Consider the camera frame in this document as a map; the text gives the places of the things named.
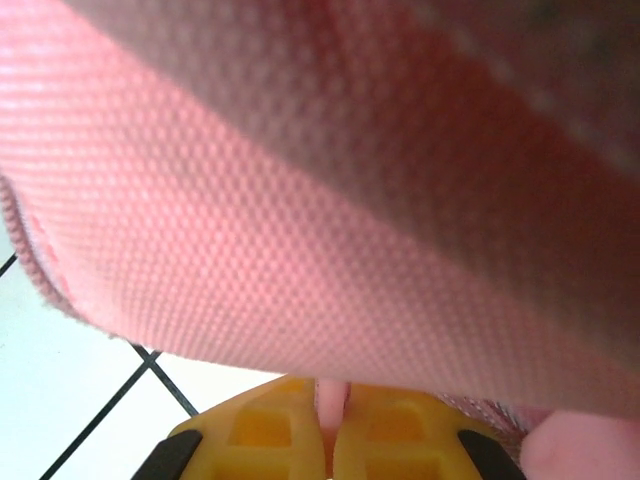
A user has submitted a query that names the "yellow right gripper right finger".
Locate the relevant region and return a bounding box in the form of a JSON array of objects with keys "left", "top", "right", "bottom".
[{"left": 332, "top": 382, "right": 526, "bottom": 480}]

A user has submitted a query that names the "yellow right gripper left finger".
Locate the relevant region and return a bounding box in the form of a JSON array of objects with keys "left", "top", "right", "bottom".
[{"left": 132, "top": 374, "right": 329, "bottom": 480}]

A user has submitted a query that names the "pink backpack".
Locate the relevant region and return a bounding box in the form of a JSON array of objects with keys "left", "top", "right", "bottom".
[{"left": 0, "top": 0, "right": 640, "bottom": 480}]

